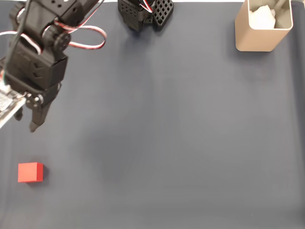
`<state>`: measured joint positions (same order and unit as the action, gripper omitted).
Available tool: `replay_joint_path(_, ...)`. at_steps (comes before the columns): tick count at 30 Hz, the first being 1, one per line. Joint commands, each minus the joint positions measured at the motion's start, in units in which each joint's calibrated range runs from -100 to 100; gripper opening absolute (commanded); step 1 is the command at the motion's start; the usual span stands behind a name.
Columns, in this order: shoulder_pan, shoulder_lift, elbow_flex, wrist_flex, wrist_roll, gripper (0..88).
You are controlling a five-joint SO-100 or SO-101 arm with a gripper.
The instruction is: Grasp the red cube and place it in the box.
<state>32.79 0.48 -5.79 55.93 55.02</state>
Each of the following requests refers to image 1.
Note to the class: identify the red cube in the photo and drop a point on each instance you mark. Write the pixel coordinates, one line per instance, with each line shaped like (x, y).
(28, 173)

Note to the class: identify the beige rectangular box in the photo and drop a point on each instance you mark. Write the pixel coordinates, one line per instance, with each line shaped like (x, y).
(252, 40)

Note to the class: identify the dark grey mat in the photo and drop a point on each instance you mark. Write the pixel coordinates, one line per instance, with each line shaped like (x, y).
(166, 131)

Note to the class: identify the white crumpled paper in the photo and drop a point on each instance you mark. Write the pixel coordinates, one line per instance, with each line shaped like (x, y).
(262, 16)

